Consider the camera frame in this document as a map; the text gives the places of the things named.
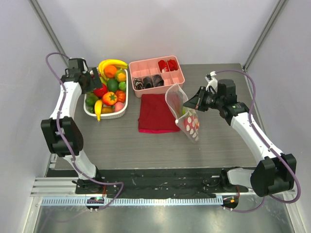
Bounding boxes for white slotted cable duct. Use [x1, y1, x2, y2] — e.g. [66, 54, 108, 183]
[41, 196, 223, 206]

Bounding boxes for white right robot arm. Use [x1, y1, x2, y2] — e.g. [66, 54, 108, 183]
[183, 79, 296, 197]

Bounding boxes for red rolled socks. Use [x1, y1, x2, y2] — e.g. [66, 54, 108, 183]
[158, 59, 179, 73]

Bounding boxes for white perforated fruit basket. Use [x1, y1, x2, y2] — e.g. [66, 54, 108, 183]
[83, 70, 128, 120]

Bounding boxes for orange fruit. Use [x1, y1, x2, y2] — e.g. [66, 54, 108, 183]
[104, 65, 118, 79]

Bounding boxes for pink peach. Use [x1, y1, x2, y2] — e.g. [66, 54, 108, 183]
[114, 102, 125, 113]

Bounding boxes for yellow green mango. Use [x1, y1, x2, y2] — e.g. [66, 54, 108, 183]
[114, 69, 127, 83]

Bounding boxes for orange persimmon tomato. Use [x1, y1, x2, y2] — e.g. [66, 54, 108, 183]
[102, 92, 118, 106]

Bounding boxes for yellow banana bunch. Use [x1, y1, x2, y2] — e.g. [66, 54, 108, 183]
[98, 59, 128, 76]

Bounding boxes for clear polka dot zip bag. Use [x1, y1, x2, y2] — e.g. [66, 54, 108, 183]
[165, 84, 200, 143]

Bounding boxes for red folded cloth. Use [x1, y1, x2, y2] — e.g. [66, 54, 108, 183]
[138, 94, 180, 133]

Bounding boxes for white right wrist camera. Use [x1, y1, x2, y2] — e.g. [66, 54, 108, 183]
[205, 71, 218, 94]

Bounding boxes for orange pumpkin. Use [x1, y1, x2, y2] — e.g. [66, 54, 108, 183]
[115, 90, 126, 103]

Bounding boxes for pink divided organizer tray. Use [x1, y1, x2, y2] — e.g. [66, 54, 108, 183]
[129, 55, 185, 98]

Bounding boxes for green lemon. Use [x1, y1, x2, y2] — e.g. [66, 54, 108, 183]
[119, 82, 127, 92]

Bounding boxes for small yellow banana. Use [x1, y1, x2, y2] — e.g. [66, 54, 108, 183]
[94, 100, 103, 121]

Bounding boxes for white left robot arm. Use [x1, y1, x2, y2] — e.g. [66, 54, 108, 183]
[41, 58, 104, 194]

